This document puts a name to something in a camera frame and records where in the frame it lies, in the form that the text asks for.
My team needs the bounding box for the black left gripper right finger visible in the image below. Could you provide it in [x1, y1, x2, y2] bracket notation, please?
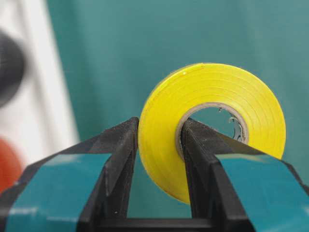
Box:
[181, 119, 309, 232]

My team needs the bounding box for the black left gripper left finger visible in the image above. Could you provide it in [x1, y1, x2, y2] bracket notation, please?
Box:
[0, 117, 139, 232]

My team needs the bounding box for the red tape roll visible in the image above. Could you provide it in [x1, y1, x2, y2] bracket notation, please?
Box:
[0, 138, 22, 193]

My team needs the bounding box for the white plastic case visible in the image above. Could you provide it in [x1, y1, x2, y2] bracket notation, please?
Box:
[0, 0, 79, 166]

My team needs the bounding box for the yellow tape roll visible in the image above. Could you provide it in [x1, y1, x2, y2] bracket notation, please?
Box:
[138, 63, 286, 203]

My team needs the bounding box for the black tape roll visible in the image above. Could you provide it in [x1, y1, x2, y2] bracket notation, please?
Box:
[0, 31, 26, 106]

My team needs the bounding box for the green table cloth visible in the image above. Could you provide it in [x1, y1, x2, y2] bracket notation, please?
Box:
[47, 0, 309, 218]

